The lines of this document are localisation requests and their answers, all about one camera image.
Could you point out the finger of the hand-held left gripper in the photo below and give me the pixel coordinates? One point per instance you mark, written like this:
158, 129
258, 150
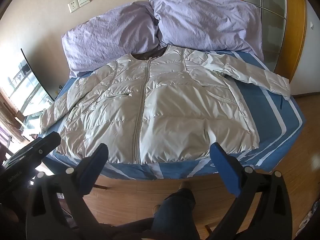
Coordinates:
48, 142

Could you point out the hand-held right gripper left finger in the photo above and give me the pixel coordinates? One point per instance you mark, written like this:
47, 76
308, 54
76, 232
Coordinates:
96, 165

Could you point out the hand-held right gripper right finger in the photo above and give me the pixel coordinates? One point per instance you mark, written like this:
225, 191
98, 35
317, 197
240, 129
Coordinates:
225, 170

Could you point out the white puffer jacket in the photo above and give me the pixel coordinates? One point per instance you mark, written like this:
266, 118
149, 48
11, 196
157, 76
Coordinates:
162, 100

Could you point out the glass top desk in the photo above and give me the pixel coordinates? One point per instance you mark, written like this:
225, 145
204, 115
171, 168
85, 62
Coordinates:
27, 123

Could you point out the tan slipper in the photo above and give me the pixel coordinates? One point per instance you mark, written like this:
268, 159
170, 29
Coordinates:
156, 208
185, 185

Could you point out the bed with blue striped sheet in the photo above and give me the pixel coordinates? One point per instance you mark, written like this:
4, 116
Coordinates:
275, 130

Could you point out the person's leg in jeans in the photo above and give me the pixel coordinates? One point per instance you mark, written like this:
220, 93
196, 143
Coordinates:
172, 212

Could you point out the lilac pillow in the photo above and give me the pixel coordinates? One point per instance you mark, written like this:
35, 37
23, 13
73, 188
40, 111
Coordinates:
200, 20
107, 37

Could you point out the white wall socket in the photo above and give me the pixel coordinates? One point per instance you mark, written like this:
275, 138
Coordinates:
73, 5

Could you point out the white light switch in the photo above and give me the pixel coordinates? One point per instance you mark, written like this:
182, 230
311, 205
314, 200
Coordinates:
83, 0

